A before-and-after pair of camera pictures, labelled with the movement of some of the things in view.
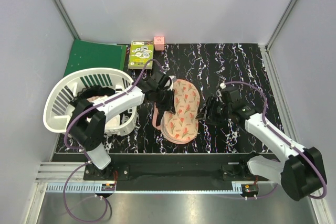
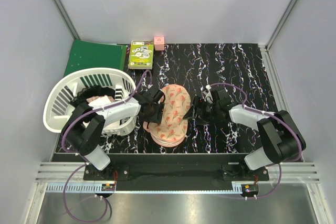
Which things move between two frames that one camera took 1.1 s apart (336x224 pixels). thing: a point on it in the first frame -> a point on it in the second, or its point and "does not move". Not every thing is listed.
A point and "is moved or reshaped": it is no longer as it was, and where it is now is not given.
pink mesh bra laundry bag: [181, 127] is moved or reshaped
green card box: [140, 52] does not move
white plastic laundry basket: [62, 96] does not move
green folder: [86, 54] does not move
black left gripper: [169, 106] -> [159, 107]
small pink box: [159, 43] does not move
